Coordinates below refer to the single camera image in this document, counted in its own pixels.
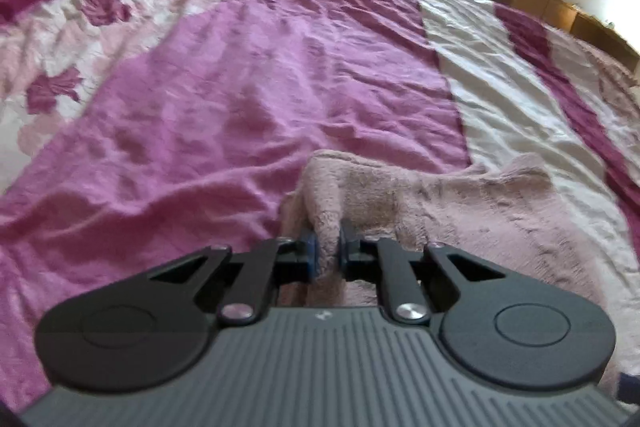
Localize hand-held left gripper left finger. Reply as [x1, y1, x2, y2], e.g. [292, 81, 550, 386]
[147, 229, 321, 327]

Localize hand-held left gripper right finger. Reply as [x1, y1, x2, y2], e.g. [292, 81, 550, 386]
[337, 219, 506, 325]

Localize purple floral bedspread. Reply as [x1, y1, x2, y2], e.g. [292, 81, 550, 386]
[0, 0, 640, 413]

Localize pink knitted cardigan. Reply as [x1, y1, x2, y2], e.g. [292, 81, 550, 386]
[280, 149, 626, 400]

